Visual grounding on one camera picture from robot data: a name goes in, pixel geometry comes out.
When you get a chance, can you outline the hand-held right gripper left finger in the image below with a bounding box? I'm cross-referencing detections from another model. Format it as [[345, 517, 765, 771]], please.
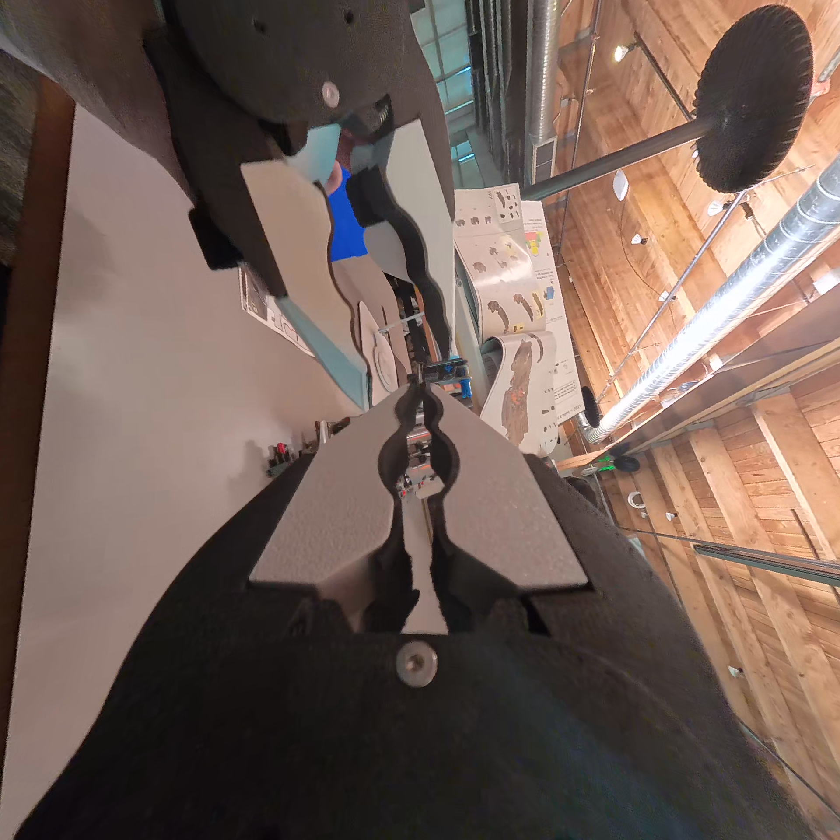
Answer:
[[248, 382, 424, 636]]

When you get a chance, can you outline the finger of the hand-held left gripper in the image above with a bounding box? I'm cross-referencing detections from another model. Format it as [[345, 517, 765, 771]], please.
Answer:
[[239, 125, 370, 413], [341, 117, 457, 358]]

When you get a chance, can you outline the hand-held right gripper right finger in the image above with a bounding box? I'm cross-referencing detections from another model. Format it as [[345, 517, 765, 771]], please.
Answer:
[[422, 384, 590, 636]]

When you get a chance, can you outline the grey lego car model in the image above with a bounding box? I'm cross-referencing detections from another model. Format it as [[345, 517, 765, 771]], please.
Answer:
[[394, 354, 473, 503]]

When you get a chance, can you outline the pile of small lego pieces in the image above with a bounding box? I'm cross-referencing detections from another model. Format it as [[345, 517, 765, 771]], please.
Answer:
[[266, 416, 355, 479]]

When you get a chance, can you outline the lego instruction booklet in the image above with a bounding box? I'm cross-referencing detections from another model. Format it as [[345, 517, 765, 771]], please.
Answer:
[[453, 184, 586, 457]]

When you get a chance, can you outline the blue plastic parts bag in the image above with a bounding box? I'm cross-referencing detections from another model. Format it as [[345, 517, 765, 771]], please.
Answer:
[[327, 167, 368, 263]]

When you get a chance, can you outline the printed paper sheet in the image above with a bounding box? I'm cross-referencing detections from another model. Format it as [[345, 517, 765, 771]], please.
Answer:
[[239, 266, 316, 358]]

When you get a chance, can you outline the white oval plate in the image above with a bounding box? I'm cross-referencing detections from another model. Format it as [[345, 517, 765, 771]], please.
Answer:
[[357, 301, 403, 406]]

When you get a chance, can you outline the black round disc on pole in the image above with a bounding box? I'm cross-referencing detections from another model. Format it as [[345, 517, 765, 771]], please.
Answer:
[[521, 3, 815, 201]]

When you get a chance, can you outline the narrow silver ventilation duct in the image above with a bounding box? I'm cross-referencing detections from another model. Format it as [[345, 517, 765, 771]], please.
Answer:
[[524, 0, 567, 186]]

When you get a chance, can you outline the large silver ventilation duct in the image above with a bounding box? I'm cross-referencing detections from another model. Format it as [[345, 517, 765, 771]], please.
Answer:
[[577, 154, 840, 447]]

